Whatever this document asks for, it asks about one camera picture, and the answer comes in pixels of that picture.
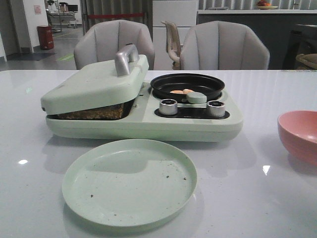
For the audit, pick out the orange shrimp pieces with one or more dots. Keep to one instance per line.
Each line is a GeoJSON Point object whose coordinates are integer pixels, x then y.
{"type": "Point", "coordinates": [184, 91]}

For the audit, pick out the white bread slice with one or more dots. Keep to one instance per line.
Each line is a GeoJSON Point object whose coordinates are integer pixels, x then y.
{"type": "Point", "coordinates": [108, 112]}

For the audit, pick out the green breakfast maker lid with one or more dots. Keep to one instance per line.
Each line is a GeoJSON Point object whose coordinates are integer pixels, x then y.
{"type": "Point", "coordinates": [96, 85]}

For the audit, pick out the pink plastic bowl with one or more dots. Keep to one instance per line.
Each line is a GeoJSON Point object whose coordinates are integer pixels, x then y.
{"type": "Point", "coordinates": [298, 133]}

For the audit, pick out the green breakfast maker base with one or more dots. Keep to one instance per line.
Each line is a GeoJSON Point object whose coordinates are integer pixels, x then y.
{"type": "Point", "coordinates": [142, 122]}

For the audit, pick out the left silver control knob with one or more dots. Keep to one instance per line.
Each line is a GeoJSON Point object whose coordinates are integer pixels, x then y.
{"type": "Point", "coordinates": [168, 107]}

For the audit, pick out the silver control knob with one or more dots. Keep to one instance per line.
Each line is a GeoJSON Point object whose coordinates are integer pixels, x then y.
{"type": "Point", "coordinates": [168, 107]}
{"type": "Point", "coordinates": [215, 109]}

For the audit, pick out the right silver control knob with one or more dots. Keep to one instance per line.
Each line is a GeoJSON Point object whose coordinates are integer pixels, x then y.
{"type": "Point", "coordinates": [215, 109]}

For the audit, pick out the round black frying pan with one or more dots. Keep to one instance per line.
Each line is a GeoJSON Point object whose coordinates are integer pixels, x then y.
{"type": "Point", "coordinates": [208, 85]}

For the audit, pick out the light green round plate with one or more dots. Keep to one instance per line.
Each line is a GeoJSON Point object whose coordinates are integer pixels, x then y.
{"type": "Point", "coordinates": [132, 183]}

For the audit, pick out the beige office chair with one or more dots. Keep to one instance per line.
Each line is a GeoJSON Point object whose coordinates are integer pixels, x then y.
{"type": "Point", "coordinates": [173, 46]}

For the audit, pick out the right grey upholstered chair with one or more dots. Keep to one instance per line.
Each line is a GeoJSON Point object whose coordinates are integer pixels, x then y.
{"type": "Point", "coordinates": [220, 45]}

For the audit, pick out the grey upholstered chair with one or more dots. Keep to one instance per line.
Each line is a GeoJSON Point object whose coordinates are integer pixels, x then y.
{"type": "Point", "coordinates": [103, 40]}
{"type": "Point", "coordinates": [220, 45]}

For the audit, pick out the left grey upholstered chair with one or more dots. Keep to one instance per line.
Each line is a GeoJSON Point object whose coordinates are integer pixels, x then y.
{"type": "Point", "coordinates": [103, 40]}

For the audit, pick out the white cabinet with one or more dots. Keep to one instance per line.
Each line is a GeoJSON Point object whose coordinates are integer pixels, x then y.
{"type": "Point", "coordinates": [181, 12]}

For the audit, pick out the red trash bin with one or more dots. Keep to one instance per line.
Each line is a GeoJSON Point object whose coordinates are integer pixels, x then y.
{"type": "Point", "coordinates": [45, 37]}

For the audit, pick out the fruit plate on counter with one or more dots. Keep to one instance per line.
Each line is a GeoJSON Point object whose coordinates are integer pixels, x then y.
{"type": "Point", "coordinates": [265, 5]}

